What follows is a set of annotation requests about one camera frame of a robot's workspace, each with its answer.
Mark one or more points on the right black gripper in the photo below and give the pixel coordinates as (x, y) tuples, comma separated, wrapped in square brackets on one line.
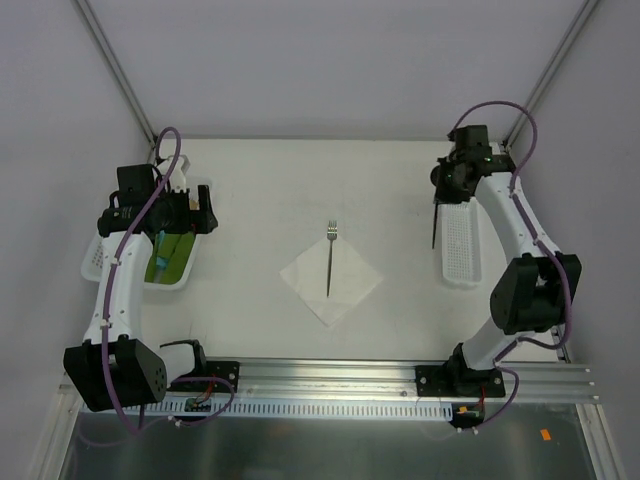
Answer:
[(442, 195)]

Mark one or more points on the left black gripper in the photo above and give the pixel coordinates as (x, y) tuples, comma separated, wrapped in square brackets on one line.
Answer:
[(203, 211)]

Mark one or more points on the black slotted spoon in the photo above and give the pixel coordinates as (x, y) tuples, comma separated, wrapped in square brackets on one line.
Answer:
[(435, 223)]

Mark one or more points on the silver fork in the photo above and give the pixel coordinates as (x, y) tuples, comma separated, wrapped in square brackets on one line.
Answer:
[(332, 234)]

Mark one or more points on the white paper napkin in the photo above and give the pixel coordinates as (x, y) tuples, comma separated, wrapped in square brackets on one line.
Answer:
[(353, 279)]

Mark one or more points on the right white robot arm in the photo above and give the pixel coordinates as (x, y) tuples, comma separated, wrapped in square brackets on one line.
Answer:
[(536, 290)]

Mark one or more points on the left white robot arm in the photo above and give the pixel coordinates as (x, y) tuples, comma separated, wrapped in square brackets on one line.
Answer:
[(115, 330)]

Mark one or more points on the green rolled napkin bundle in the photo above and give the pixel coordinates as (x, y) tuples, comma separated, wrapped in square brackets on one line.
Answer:
[(175, 248)]

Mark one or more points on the light blue rolled napkin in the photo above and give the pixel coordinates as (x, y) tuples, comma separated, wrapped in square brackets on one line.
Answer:
[(161, 263)]

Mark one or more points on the white narrow utensil tray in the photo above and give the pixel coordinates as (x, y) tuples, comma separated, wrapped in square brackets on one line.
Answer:
[(460, 245)]

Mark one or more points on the white perforated basket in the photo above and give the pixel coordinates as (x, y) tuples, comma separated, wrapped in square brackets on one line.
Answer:
[(91, 267)]

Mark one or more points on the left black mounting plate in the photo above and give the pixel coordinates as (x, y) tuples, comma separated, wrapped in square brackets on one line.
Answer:
[(209, 377)]

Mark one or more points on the black mounting plate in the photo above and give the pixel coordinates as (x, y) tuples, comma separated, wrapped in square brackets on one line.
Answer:
[(209, 377), (458, 382)]

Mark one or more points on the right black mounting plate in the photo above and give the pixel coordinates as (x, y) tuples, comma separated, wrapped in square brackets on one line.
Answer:
[(458, 382)]

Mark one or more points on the orange tape piece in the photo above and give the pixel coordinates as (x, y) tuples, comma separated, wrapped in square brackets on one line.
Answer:
[(545, 435)]

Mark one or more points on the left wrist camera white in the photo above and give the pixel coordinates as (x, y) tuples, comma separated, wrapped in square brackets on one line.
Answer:
[(177, 180)]

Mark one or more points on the white slotted cable duct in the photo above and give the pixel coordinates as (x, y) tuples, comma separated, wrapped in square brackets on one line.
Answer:
[(307, 409)]

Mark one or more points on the right aluminium frame post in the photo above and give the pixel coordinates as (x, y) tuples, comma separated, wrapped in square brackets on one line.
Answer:
[(560, 53)]

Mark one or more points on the aluminium frame post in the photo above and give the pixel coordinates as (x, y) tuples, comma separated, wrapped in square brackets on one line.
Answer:
[(560, 53), (99, 37)]

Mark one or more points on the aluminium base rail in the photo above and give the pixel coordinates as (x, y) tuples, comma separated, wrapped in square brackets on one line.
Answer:
[(330, 380)]

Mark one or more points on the left aluminium frame post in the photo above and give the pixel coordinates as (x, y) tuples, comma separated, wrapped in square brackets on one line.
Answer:
[(99, 37)]

